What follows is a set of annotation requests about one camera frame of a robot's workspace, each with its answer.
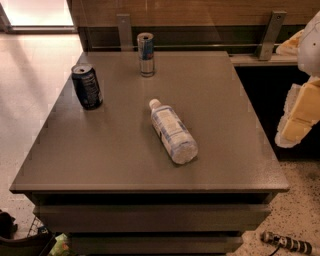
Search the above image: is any slim silver blue energy can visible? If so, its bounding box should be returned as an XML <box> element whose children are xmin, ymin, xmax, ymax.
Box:
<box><xmin>137</xmin><ymin>32</ymin><xmax>155</xmax><ymax>77</ymax></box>

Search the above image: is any clear blue-labelled plastic bottle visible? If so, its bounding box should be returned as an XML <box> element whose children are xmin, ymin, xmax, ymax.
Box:
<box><xmin>149</xmin><ymin>99</ymin><xmax>198</xmax><ymax>165</ymax></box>

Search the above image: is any left metal wall bracket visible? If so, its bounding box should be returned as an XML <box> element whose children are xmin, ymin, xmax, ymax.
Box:
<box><xmin>117</xmin><ymin>14</ymin><xmax>133</xmax><ymax>51</ymax></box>

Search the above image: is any black white striped handle tool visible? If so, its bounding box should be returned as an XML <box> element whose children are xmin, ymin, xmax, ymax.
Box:
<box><xmin>260</xmin><ymin>231</ymin><xmax>320</xmax><ymax>256</ymax></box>

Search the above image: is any dark blue soda can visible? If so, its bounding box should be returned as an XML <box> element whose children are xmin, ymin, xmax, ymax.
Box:
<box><xmin>71</xmin><ymin>64</ymin><xmax>103</xmax><ymax>110</ymax></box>

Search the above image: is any grey drawer cabinet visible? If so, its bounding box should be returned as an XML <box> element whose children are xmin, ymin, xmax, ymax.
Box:
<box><xmin>11</xmin><ymin>52</ymin><xmax>289</xmax><ymax>256</ymax></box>

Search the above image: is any metal wall bracket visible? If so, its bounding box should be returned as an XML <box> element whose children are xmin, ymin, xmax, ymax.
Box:
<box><xmin>256</xmin><ymin>11</ymin><xmax>287</xmax><ymax>61</ymax></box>
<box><xmin>117</xmin><ymin>14</ymin><xmax>133</xmax><ymax>51</ymax></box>

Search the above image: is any right metal wall bracket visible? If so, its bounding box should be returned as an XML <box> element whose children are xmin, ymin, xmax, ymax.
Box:
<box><xmin>256</xmin><ymin>11</ymin><xmax>287</xmax><ymax>61</ymax></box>

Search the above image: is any black bag on floor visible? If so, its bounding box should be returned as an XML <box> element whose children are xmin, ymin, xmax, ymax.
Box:
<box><xmin>0</xmin><ymin>211</ymin><xmax>56</xmax><ymax>256</ymax></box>

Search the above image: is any green packet on floor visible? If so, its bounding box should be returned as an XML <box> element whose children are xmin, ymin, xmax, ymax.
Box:
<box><xmin>48</xmin><ymin>234</ymin><xmax>76</xmax><ymax>256</ymax></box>

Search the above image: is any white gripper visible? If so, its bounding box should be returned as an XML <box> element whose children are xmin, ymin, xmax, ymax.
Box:
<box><xmin>275</xmin><ymin>11</ymin><xmax>320</xmax><ymax>148</ymax></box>

